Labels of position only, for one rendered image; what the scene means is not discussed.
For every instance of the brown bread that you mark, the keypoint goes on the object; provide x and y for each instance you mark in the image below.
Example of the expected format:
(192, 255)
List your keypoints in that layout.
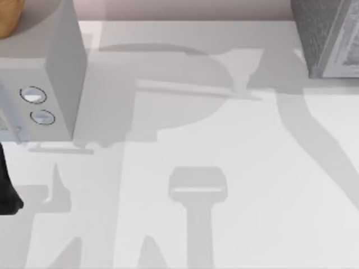
(8, 16)

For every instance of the small microwave knob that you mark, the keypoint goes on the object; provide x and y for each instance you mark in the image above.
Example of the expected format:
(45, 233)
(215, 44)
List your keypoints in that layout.
(42, 117)

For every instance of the pale microwave oven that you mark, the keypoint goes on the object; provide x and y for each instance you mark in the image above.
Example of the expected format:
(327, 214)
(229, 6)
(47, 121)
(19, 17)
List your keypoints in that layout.
(64, 84)

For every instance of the large microwave knob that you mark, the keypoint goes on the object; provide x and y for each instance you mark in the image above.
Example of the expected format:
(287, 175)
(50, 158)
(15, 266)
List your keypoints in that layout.
(33, 94)

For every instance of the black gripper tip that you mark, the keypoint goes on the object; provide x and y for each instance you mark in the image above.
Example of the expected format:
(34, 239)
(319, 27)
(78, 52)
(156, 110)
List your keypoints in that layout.
(8, 190)

